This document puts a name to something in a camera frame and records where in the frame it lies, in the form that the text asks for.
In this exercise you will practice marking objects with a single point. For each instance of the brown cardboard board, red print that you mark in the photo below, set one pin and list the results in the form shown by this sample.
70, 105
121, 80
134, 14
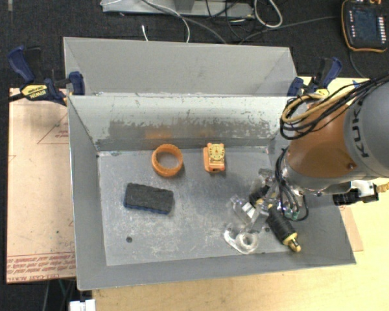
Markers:
39, 190

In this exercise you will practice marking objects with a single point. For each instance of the grey metal bin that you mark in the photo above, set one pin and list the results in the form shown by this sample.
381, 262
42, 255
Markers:
181, 225

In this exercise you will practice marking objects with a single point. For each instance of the dark blue sponge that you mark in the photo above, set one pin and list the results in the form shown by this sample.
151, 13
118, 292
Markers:
148, 198

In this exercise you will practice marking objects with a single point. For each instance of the orange toy clock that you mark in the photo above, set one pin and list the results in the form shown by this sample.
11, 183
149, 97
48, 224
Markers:
214, 159

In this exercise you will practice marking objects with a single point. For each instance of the black cylinder on white bracket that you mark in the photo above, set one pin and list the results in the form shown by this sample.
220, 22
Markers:
280, 226

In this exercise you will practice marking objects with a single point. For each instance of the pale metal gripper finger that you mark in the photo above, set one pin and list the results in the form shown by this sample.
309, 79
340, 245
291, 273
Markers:
258, 223
246, 208

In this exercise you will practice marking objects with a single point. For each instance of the clear glass thing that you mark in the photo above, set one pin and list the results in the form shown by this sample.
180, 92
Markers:
246, 241

